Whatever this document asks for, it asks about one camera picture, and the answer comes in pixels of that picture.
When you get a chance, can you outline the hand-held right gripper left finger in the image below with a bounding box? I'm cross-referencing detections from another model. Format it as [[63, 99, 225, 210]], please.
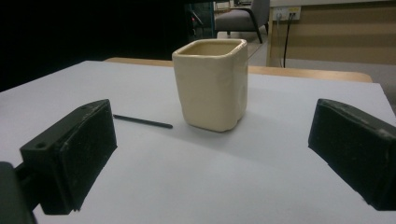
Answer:
[[19, 98, 119, 216]]

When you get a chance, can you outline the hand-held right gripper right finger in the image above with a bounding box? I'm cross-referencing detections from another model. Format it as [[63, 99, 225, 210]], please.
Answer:
[[307, 98, 396, 212]]

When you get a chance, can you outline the thin black pen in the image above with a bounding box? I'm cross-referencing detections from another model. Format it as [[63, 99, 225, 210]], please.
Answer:
[[112, 114, 174, 130]]

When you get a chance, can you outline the cream square ceramic cup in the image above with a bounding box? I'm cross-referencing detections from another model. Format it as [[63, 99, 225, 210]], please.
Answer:
[[171, 38, 249, 133]]

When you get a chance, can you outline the light wooden table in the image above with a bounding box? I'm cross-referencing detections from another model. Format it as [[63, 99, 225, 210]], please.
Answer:
[[104, 56, 374, 84]]

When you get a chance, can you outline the grey armchair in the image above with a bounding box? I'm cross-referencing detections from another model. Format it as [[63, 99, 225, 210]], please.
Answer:
[[214, 0, 271, 45]]

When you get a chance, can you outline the dark metal stand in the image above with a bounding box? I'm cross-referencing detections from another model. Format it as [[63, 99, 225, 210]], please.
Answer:
[[185, 2, 216, 40]]

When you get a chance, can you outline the black power cable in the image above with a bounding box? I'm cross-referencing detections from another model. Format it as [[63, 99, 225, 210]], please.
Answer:
[[281, 12, 296, 68]]

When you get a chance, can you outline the white wall socket strip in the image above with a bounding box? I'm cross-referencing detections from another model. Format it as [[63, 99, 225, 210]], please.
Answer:
[[272, 7, 302, 21]]

